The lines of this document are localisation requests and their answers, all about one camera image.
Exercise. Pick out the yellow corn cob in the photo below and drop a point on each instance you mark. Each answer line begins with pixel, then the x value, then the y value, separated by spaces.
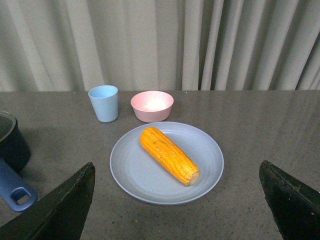
pixel 166 153

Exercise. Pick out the dark blue saucepan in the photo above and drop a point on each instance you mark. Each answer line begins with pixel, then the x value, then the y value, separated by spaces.
pixel 14 156

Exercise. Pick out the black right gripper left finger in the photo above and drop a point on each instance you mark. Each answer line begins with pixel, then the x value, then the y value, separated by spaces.
pixel 60 215

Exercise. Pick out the pink bowl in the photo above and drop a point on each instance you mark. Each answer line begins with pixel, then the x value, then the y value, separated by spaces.
pixel 152 106

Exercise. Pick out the light blue cup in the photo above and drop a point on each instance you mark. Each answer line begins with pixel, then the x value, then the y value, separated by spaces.
pixel 104 100

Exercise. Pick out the beige curtain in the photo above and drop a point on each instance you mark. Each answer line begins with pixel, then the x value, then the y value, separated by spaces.
pixel 75 45

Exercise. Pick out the grey-blue round plate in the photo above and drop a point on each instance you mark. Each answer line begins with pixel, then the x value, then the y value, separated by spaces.
pixel 138 174

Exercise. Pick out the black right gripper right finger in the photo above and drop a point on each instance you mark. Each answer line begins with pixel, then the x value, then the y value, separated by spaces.
pixel 294 205

